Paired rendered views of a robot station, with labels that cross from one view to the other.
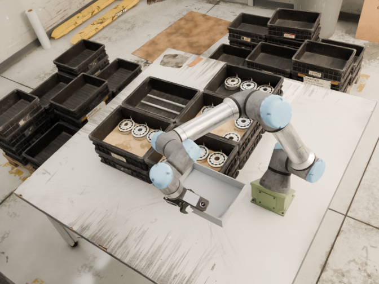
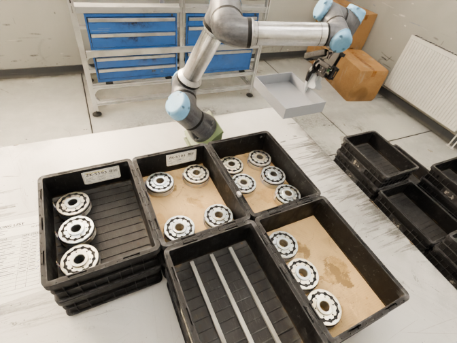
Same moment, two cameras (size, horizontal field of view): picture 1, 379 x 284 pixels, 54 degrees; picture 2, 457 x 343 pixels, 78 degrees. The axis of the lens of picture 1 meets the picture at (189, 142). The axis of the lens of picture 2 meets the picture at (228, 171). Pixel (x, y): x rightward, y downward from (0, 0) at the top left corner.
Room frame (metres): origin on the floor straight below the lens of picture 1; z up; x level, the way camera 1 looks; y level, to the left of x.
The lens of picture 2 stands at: (2.07, 0.12, 1.67)
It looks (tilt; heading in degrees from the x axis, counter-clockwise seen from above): 45 degrees down; 197
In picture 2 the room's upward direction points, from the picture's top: 10 degrees clockwise
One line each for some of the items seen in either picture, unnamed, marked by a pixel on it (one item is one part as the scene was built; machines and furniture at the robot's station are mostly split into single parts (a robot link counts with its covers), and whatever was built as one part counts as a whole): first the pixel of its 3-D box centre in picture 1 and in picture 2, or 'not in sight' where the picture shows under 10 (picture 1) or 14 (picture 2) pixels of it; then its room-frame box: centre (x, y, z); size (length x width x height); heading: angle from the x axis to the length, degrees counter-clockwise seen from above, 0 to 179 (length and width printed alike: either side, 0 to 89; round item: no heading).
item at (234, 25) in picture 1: (252, 39); not in sight; (3.12, -0.80, 0.31); 0.40 x 0.30 x 0.34; 48
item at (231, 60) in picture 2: not in sight; (221, 45); (-0.50, -0.96, 0.60); 0.72 x 0.03 x 0.56; 138
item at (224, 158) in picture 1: (217, 159); (231, 165); (1.25, -0.12, 0.86); 0.10 x 0.10 x 0.01
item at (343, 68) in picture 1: (320, 78); not in sight; (2.29, -1.14, 0.37); 0.40 x 0.30 x 0.45; 48
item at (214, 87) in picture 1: (243, 91); (98, 221); (1.73, -0.38, 0.87); 0.40 x 0.30 x 0.11; 50
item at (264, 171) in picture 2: not in sight; (273, 175); (1.21, 0.05, 0.86); 0.10 x 0.10 x 0.01
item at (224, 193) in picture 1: (206, 192); (288, 93); (0.91, -0.03, 1.07); 0.27 x 0.20 x 0.05; 48
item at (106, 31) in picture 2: not in sight; (137, 49); (0.10, -1.49, 0.60); 0.72 x 0.03 x 0.56; 138
